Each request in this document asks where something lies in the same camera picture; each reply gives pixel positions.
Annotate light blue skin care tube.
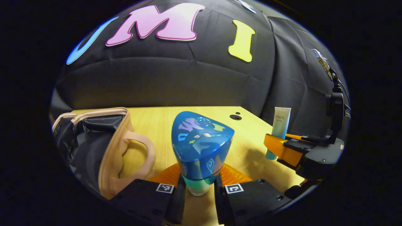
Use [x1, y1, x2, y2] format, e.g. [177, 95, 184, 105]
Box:
[265, 107, 291, 160]

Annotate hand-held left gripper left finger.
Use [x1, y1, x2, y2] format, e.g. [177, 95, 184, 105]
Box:
[111, 163, 187, 226]

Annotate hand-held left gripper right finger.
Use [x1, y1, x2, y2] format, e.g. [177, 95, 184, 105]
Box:
[214, 163, 292, 226]

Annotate black backdrop cloth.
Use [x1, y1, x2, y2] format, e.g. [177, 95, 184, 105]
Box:
[50, 0, 350, 138]

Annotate pink suitcase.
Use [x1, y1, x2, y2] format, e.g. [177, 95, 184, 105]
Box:
[52, 107, 156, 200]

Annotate blue cap skin care bottle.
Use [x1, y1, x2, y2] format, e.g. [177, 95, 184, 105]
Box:
[171, 111, 235, 196]

